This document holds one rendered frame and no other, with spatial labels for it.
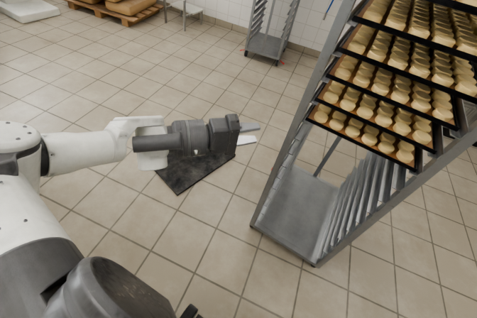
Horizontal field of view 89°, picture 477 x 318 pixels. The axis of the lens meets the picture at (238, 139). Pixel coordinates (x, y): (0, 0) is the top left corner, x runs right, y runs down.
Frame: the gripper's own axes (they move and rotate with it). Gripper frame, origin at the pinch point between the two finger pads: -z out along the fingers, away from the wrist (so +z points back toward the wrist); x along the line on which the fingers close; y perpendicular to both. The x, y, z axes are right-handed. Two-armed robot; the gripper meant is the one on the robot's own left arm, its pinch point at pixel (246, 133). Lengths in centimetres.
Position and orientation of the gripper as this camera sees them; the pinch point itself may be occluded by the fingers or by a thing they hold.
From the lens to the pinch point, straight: 62.4
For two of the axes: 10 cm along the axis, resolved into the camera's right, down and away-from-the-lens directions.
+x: 1.5, -6.9, -7.1
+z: -9.6, 0.8, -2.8
